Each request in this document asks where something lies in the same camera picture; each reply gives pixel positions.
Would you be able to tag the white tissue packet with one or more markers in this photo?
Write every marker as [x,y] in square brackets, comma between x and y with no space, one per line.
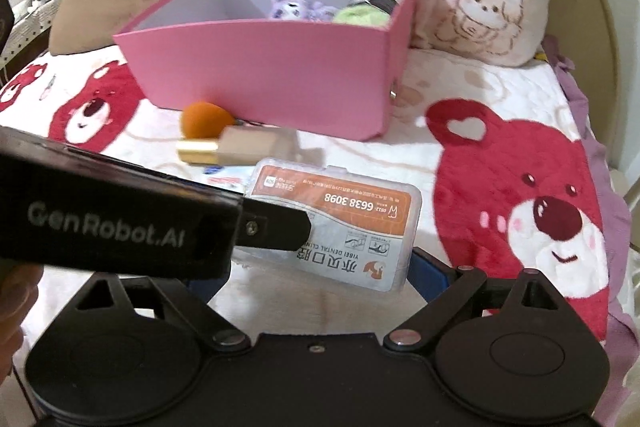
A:
[227,179]

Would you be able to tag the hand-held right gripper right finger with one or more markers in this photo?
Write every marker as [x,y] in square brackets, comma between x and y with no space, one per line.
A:
[430,274]

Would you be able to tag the red bear printed blanket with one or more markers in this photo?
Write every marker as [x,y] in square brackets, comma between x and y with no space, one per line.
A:
[500,187]

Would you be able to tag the green yarn ball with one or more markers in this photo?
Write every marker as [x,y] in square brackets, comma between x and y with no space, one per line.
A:
[362,14]

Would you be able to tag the purple plush toy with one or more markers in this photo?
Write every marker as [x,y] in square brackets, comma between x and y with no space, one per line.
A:
[295,7]

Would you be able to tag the person's left hand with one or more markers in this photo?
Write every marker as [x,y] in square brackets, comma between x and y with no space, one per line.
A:
[17,297]

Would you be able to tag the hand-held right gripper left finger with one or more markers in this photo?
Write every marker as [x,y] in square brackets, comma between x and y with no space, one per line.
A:
[190,307]

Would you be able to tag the purple cloth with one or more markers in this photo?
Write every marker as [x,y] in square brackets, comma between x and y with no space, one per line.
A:
[595,147]

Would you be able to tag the clear box with orange label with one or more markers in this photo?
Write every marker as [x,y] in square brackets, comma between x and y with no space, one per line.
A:
[360,227]

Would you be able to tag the orange makeup sponge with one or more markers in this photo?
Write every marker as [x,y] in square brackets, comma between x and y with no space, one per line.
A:
[202,121]

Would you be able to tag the pink cardboard box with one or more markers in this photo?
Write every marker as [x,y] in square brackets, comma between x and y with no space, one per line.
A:
[260,72]

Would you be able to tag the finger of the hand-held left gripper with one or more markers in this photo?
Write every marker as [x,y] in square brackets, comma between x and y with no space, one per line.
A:
[280,229]

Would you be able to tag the beige bottle with gold cap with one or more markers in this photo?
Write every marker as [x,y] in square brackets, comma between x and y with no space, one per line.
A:
[250,144]

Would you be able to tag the dark bedside cabinet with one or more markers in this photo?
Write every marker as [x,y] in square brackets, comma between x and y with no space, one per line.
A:
[27,32]

